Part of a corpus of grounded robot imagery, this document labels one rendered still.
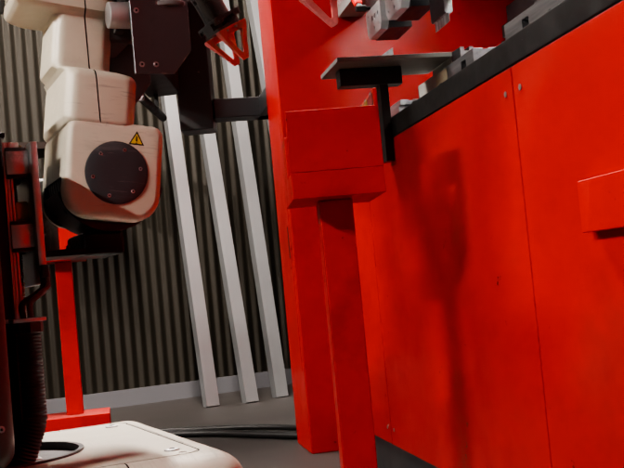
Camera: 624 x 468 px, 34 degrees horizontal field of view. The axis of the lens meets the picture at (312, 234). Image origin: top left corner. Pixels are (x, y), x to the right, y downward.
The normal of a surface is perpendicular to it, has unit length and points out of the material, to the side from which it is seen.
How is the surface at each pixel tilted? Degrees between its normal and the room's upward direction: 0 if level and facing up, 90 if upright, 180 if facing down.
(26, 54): 90
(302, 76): 90
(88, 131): 90
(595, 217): 90
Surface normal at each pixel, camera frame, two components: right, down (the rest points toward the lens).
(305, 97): 0.19, -0.07
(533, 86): -0.98, 0.08
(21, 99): 0.41, -0.08
